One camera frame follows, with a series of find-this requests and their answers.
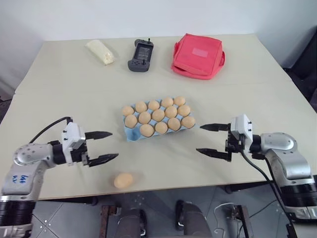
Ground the white floor cable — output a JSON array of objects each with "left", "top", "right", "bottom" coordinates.
[{"left": 213, "top": 202, "right": 239, "bottom": 235}]

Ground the dark rounded shape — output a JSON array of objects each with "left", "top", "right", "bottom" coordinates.
[
  {"left": 175, "top": 199, "right": 211, "bottom": 238},
  {"left": 115, "top": 208, "right": 150, "bottom": 238}
]

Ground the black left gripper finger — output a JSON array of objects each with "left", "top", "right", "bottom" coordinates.
[
  {"left": 84, "top": 130, "right": 113, "bottom": 140},
  {"left": 87, "top": 153, "right": 119, "bottom": 168}
]

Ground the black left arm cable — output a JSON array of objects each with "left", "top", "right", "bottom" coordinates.
[{"left": 29, "top": 116, "right": 74, "bottom": 144}]

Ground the blue egg carton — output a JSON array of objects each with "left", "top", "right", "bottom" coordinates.
[{"left": 121, "top": 97, "right": 197, "bottom": 143}]

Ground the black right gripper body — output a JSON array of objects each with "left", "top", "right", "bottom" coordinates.
[{"left": 224, "top": 128, "right": 249, "bottom": 160}]

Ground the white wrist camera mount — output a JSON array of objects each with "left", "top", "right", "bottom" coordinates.
[
  {"left": 60, "top": 121, "right": 86, "bottom": 165},
  {"left": 230, "top": 114, "right": 254, "bottom": 142}
]

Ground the grey handheld game controller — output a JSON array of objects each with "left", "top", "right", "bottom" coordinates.
[{"left": 127, "top": 37, "right": 154, "bottom": 73}]

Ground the red fabric bag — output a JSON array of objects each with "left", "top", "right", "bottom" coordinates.
[{"left": 170, "top": 33, "right": 227, "bottom": 81}]

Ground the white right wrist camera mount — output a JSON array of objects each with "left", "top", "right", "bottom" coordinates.
[{"left": 230, "top": 114, "right": 254, "bottom": 142}]

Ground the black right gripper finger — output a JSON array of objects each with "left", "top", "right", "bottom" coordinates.
[
  {"left": 195, "top": 148, "right": 232, "bottom": 163},
  {"left": 199, "top": 122, "right": 231, "bottom": 132}
]

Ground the brown wooden frame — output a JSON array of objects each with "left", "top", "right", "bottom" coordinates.
[
  {"left": 100, "top": 205, "right": 122, "bottom": 238},
  {"left": 231, "top": 204, "right": 251, "bottom": 238}
]

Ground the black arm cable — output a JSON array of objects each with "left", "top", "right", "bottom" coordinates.
[
  {"left": 239, "top": 147, "right": 294, "bottom": 238},
  {"left": 29, "top": 116, "right": 74, "bottom": 144}
]

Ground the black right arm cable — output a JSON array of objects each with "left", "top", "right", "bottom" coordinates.
[{"left": 239, "top": 147, "right": 294, "bottom": 238}]

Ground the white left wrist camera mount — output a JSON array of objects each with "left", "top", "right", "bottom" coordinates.
[{"left": 60, "top": 121, "right": 86, "bottom": 165}]

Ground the white plastic bag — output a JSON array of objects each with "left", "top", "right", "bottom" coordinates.
[{"left": 85, "top": 39, "right": 117, "bottom": 67}]

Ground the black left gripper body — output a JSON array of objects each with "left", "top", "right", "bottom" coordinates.
[{"left": 66, "top": 140, "right": 90, "bottom": 167}]

